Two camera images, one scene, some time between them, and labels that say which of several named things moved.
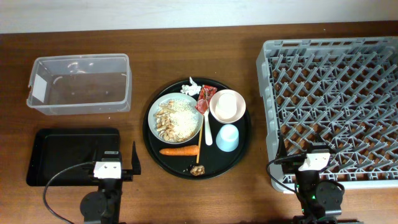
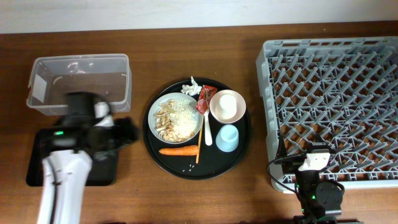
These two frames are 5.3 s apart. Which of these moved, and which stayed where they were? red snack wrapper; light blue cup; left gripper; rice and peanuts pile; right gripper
Moved: left gripper
Stayed: light blue cup; red snack wrapper; rice and peanuts pile; right gripper
